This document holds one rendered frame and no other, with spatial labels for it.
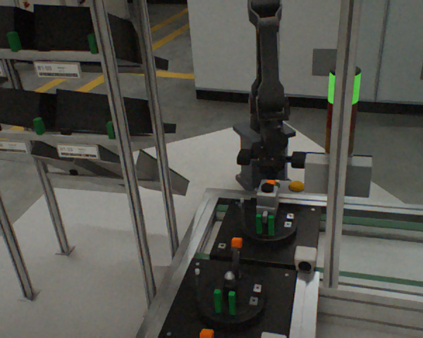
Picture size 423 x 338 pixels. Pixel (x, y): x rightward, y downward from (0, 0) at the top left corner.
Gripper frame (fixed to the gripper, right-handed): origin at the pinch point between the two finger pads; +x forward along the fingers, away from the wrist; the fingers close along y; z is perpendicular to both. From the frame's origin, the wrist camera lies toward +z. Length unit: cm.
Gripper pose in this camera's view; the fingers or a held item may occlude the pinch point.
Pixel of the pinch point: (271, 174)
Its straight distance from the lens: 136.4
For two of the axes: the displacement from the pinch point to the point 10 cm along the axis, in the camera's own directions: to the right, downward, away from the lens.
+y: 9.7, 0.6, -2.5
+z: -2.5, 4.9, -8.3
